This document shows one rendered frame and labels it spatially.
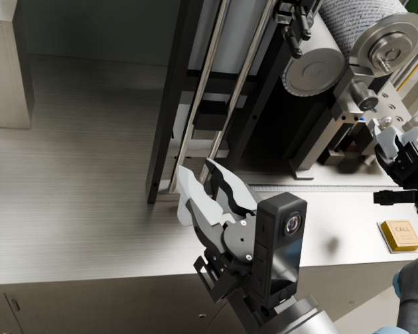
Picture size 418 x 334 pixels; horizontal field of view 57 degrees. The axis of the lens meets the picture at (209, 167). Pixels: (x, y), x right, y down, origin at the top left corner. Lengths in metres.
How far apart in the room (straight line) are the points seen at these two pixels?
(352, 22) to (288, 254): 0.56
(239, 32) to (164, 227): 0.42
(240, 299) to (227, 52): 0.35
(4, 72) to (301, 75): 0.58
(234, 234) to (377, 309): 1.71
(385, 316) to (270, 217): 1.77
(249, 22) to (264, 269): 0.35
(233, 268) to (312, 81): 0.52
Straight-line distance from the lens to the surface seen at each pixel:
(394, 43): 0.82
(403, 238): 1.01
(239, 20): 0.58
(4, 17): 0.78
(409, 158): 0.82
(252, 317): 0.45
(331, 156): 1.03
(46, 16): 1.08
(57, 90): 1.04
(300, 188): 0.97
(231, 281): 0.42
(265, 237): 0.36
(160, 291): 0.92
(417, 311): 0.77
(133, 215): 0.81
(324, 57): 0.81
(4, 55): 0.82
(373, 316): 2.06
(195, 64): 0.61
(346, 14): 0.87
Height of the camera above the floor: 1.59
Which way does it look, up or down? 49 degrees down
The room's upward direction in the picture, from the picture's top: 21 degrees clockwise
